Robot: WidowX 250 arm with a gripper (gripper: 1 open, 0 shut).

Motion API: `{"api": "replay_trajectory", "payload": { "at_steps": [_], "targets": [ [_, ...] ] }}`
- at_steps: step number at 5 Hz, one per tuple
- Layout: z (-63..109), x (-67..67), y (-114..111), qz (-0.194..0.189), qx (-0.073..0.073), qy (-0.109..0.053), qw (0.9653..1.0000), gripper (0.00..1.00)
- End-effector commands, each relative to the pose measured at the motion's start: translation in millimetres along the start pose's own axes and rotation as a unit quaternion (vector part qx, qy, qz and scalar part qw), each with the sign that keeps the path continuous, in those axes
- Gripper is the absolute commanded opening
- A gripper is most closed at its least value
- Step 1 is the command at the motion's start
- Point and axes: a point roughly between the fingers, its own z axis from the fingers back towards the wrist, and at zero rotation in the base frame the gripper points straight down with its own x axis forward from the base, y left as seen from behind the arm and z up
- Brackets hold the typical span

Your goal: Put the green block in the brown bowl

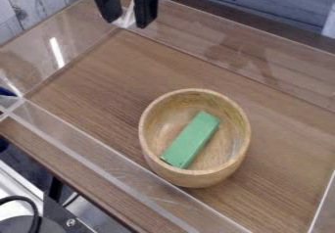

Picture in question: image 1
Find green rectangular block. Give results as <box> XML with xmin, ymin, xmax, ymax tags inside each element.
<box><xmin>161</xmin><ymin>111</ymin><xmax>222</xmax><ymax>169</ymax></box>

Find brown wooden bowl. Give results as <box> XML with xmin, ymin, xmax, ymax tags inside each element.
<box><xmin>139</xmin><ymin>88</ymin><xmax>251</xmax><ymax>188</ymax></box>

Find black table leg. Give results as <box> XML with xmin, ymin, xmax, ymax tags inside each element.
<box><xmin>49</xmin><ymin>177</ymin><xmax>65</xmax><ymax>202</ymax></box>

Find clear acrylic tray wall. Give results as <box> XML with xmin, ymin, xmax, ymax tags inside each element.
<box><xmin>0</xmin><ymin>0</ymin><xmax>335</xmax><ymax>233</ymax></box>

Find metal table bracket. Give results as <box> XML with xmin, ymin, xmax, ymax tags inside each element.
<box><xmin>39</xmin><ymin>195</ymin><xmax>98</xmax><ymax>233</ymax></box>

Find black cable loop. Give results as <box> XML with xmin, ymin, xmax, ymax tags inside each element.
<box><xmin>0</xmin><ymin>195</ymin><xmax>45</xmax><ymax>233</ymax></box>

